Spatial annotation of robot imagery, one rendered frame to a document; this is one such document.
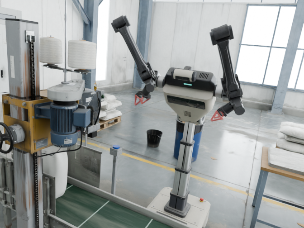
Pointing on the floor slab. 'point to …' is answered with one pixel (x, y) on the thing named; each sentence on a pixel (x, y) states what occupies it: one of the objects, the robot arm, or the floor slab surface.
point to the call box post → (114, 175)
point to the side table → (265, 168)
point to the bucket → (154, 137)
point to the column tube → (24, 188)
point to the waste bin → (192, 140)
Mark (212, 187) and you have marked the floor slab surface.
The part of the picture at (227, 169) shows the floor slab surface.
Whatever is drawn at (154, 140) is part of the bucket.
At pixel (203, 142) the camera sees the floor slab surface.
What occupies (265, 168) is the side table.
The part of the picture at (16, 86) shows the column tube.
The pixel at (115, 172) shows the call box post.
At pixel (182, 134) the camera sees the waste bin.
